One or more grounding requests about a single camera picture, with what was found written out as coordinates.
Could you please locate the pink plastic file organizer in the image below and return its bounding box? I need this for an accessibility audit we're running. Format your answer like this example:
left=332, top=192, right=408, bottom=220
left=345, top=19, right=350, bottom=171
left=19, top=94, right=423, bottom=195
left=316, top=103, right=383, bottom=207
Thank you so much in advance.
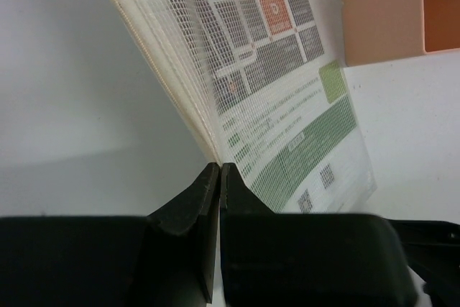
left=342, top=0, right=459, bottom=66

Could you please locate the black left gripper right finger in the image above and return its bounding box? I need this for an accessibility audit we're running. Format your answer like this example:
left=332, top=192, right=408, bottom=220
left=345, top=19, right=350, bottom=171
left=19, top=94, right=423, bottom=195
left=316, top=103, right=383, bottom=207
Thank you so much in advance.
left=220, top=163, right=418, bottom=306

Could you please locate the clear mesh document pouch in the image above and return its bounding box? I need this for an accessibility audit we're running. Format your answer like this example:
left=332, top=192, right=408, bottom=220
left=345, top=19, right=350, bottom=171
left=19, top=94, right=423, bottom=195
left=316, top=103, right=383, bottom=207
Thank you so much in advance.
left=112, top=0, right=375, bottom=213

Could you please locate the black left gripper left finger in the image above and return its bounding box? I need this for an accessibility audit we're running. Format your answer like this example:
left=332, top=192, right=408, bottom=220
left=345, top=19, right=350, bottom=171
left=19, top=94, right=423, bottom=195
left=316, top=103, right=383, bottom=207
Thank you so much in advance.
left=1, top=163, right=219, bottom=306

